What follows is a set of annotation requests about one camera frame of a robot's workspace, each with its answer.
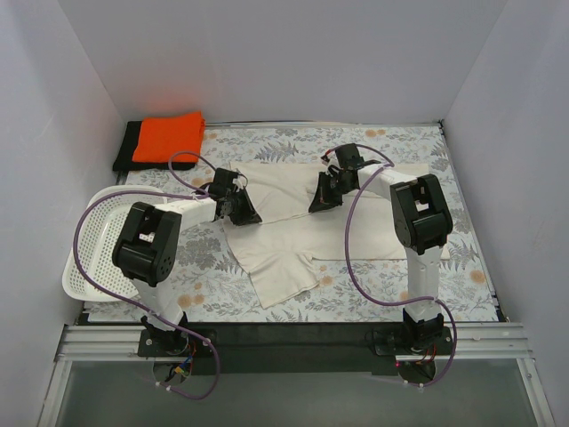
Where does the cream white t shirt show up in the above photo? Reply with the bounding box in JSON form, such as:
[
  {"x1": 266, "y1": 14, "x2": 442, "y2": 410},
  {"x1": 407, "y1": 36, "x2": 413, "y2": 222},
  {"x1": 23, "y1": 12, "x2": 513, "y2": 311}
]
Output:
[{"x1": 223, "y1": 162, "x2": 429, "y2": 309}]

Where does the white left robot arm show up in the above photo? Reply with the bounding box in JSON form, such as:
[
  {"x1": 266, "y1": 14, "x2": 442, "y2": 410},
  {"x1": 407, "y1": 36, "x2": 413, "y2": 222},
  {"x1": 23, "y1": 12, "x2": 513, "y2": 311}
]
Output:
[{"x1": 112, "y1": 168, "x2": 261, "y2": 356}]

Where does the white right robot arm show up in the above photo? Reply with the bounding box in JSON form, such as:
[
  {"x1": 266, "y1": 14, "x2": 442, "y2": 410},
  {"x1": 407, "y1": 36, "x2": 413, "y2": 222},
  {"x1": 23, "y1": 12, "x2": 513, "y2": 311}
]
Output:
[{"x1": 309, "y1": 143, "x2": 453, "y2": 354}]

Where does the floral patterned table cloth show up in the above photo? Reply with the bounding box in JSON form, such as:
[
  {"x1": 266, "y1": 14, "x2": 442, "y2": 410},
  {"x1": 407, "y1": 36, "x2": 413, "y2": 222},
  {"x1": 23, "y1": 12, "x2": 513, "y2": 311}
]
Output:
[{"x1": 86, "y1": 125, "x2": 501, "y2": 325}]

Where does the orange folded t shirt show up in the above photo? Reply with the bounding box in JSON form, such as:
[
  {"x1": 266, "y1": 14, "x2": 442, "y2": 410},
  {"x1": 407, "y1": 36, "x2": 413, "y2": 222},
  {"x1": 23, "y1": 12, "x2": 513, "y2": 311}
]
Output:
[{"x1": 132, "y1": 111, "x2": 205, "y2": 164}]

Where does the black folded t shirt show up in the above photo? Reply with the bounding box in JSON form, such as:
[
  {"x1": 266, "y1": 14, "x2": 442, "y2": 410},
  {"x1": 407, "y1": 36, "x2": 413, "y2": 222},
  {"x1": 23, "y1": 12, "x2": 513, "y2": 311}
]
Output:
[{"x1": 112, "y1": 120, "x2": 168, "y2": 172}]

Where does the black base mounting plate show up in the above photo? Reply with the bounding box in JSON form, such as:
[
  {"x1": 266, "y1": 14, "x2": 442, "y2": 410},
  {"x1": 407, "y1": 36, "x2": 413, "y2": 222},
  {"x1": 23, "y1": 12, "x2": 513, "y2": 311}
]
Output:
[{"x1": 137, "y1": 322, "x2": 453, "y2": 377}]

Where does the white plastic laundry basket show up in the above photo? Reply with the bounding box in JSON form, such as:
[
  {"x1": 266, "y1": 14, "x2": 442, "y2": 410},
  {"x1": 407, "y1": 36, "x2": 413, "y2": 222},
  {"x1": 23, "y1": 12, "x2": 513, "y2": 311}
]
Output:
[{"x1": 62, "y1": 185, "x2": 167, "y2": 302}]

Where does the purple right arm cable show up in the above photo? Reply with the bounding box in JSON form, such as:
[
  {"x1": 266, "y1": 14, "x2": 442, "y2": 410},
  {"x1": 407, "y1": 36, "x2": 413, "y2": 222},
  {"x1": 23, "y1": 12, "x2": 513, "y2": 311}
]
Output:
[{"x1": 320, "y1": 143, "x2": 458, "y2": 389}]

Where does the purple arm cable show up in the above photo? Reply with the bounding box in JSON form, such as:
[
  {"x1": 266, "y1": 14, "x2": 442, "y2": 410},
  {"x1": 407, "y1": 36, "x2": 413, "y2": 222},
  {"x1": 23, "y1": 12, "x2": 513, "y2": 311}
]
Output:
[
  {"x1": 320, "y1": 143, "x2": 458, "y2": 389},
  {"x1": 72, "y1": 151, "x2": 222, "y2": 400}
]

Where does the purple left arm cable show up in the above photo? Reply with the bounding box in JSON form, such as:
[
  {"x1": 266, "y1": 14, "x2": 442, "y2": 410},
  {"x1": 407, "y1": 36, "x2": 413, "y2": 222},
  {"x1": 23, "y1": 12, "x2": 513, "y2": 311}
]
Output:
[{"x1": 72, "y1": 151, "x2": 222, "y2": 400}]

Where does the aluminium front frame rail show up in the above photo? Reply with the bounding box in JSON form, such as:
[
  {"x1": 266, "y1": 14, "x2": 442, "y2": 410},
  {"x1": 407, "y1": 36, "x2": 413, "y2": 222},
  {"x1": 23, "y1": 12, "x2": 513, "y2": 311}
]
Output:
[{"x1": 57, "y1": 322, "x2": 533, "y2": 360}]

